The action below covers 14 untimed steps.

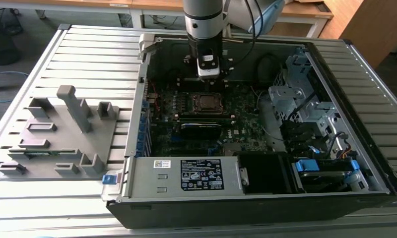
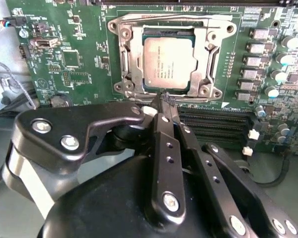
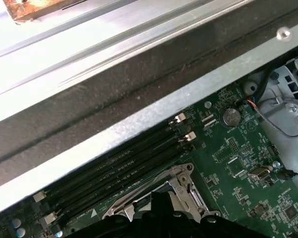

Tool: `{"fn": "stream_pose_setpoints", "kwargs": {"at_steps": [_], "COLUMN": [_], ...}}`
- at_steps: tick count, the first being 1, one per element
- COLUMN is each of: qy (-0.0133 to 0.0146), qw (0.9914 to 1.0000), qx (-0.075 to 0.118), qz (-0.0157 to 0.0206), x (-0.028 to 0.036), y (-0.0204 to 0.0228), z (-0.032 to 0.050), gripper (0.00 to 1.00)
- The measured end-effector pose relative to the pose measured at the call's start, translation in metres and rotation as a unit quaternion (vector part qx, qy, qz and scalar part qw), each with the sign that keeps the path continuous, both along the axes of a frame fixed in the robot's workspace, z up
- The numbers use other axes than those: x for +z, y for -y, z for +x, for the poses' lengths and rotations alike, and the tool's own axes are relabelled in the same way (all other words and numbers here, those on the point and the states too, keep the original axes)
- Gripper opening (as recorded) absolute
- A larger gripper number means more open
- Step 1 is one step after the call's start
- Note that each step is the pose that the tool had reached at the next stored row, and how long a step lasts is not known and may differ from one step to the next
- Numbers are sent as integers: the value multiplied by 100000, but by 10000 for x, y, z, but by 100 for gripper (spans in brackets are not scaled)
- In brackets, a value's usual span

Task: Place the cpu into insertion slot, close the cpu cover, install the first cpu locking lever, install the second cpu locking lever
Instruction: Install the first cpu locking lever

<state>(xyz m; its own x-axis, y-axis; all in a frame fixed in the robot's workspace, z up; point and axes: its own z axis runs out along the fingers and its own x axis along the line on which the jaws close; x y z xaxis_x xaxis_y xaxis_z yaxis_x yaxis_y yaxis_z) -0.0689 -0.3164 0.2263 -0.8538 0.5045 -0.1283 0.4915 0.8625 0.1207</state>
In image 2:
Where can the silver CPU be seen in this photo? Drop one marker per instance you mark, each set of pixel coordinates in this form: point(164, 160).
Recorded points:
point(169, 64)

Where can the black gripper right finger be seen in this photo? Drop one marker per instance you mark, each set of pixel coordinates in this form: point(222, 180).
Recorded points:
point(208, 173)

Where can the metal socket cover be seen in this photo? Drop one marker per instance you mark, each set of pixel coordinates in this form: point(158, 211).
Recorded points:
point(136, 69)

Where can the metal locking lever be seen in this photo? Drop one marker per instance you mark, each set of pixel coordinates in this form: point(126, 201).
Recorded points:
point(213, 17)
point(141, 96)

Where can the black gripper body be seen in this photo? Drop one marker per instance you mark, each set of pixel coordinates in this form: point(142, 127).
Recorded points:
point(101, 203)

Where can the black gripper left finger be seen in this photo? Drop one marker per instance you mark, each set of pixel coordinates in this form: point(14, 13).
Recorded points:
point(101, 114)

